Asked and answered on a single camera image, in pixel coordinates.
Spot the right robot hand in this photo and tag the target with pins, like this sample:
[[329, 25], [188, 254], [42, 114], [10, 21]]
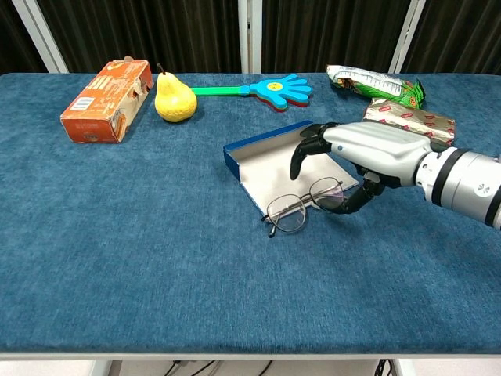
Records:
[[375, 149]]

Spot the wire-rimmed eyeglasses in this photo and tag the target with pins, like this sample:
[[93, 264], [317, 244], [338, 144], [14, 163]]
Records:
[[291, 217]]

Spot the blue glasses case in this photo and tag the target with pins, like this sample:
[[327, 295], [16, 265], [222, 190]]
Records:
[[266, 168]]

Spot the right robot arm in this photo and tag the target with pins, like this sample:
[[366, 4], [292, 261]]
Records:
[[462, 184]]

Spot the blue hand clapper toy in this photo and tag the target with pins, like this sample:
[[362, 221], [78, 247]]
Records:
[[282, 92]]

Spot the orange carton box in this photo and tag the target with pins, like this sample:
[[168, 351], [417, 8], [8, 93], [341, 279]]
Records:
[[102, 102]]

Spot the gold foil snack bag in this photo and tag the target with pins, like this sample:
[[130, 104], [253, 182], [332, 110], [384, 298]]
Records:
[[415, 121]]

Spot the green snack bag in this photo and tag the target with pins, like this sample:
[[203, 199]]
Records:
[[375, 88]]

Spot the dark pleated curtain panel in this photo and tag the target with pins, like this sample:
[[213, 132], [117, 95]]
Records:
[[332, 31], [137, 31], [11, 39], [462, 35]]

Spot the yellow toy pear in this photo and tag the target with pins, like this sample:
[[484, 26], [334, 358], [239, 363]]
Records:
[[174, 102]]

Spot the blue table mat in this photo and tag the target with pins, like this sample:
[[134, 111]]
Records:
[[156, 254]]

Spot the white frame post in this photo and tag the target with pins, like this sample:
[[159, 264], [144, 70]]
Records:
[[41, 37], [407, 37], [243, 35]]

